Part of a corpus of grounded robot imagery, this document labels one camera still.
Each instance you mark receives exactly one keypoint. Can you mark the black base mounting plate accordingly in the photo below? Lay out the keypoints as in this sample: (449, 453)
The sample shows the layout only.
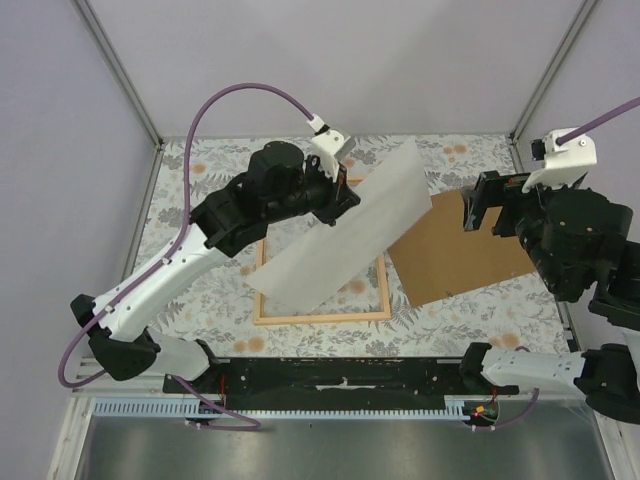
(250, 377)

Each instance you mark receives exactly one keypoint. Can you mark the left aluminium frame post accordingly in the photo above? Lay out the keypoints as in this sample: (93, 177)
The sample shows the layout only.
(113, 62)

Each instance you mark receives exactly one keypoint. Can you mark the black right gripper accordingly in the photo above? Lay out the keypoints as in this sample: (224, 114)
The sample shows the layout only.
(500, 189)

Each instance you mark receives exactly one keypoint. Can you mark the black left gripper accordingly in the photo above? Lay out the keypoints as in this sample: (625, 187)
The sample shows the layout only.
(341, 198)

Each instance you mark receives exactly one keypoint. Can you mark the brown cardboard backing board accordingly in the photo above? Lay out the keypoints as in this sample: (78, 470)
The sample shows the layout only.
(436, 259)

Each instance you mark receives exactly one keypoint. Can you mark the landscape photo print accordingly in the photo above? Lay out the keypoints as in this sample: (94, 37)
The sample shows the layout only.
(394, 196)

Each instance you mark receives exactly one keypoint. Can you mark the light wooden picture frame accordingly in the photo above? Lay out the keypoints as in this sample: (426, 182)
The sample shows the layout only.
(320, 315)

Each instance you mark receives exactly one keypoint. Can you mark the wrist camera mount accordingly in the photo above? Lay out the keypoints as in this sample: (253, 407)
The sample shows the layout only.
(561, 165)
(330, 145)

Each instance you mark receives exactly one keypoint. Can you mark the right aluminium frame post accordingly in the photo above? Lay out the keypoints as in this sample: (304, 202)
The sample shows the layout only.
(558, 58)

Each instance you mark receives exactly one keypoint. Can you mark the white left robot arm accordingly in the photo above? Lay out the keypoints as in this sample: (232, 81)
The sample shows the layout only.
(117, 323)

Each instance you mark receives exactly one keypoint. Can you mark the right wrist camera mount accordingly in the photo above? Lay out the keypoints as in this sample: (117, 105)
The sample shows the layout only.
(561, 165)

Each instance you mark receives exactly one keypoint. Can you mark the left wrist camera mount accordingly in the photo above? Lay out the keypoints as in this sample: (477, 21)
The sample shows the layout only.
(330, 145)

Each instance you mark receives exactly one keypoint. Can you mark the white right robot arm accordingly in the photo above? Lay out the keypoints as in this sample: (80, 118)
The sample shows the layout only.
(577, 241)

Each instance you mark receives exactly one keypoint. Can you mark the aluminium frame post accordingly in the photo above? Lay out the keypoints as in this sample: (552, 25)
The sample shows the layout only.
(558, 58)
(113, 62)

